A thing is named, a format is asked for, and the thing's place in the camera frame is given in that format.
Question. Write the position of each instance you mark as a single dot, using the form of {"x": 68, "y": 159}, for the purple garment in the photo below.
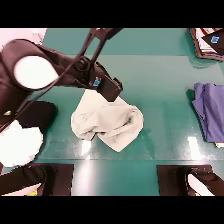
{"x": 211, "y": 110}

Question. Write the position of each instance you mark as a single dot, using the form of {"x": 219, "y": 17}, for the black garment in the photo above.
{"x": 216, "y": 40}

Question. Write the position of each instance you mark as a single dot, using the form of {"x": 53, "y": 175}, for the cream white garment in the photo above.
{"x": 110, "y": 123}

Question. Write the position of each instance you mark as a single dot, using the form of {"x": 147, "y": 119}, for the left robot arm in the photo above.
{"x": 33, "y": 71}

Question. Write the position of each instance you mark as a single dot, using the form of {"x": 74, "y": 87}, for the heap of clothes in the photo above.
{"x": 201, "y": 45}

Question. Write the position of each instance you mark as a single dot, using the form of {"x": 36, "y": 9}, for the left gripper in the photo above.
{"x": 108, "y": 87}

